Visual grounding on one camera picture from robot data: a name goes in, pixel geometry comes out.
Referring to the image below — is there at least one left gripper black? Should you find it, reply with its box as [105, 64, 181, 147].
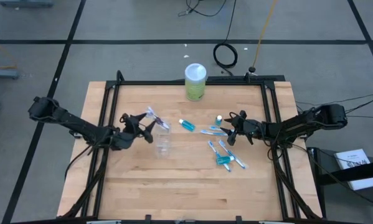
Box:
[111, 113, 158, 151]

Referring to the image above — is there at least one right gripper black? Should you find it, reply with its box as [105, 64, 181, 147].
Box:
[220, 110, 265, 146]

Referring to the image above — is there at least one small teal tube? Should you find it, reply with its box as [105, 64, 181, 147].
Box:
[215, 155, 236, 166]

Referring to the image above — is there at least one blue toothpaste tube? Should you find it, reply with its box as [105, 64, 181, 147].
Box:
[178, 118, 196, 133]

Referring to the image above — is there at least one clear acrylic organizer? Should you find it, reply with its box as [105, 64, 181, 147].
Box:
[154, 119, 172, 159]

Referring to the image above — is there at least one green disinfecting wipes canister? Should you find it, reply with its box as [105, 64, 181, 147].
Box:
[184, 63, 207, 102]

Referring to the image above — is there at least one black side stand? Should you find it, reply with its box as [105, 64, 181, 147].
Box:
[307, 146, 373, 195]

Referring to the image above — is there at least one white booklet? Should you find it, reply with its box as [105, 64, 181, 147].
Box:
[334, 148, 373, 191]

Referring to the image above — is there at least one grey stand foot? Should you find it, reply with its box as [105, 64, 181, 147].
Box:
[0, 0, 55, 9]
[0, 68, 21, 80]

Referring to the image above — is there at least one black coiled hanging cable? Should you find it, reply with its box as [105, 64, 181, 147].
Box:
[212, 0, 238, 77]

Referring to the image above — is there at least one black arm base cable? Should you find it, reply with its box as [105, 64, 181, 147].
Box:
[64, 144, 93, 180]

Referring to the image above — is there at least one yellow hanging cable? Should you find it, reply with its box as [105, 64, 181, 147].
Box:
[248, 0, 280, 74]

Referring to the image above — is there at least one thin black cable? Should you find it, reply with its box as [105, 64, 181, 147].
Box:
[295, 92, 373, 106]

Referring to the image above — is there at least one thick black power cable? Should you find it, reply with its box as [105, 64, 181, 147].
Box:
[343, 95, 373, 114]

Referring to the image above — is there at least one orange floor cable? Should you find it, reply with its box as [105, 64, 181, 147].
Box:
[0, 33, 19, 71]

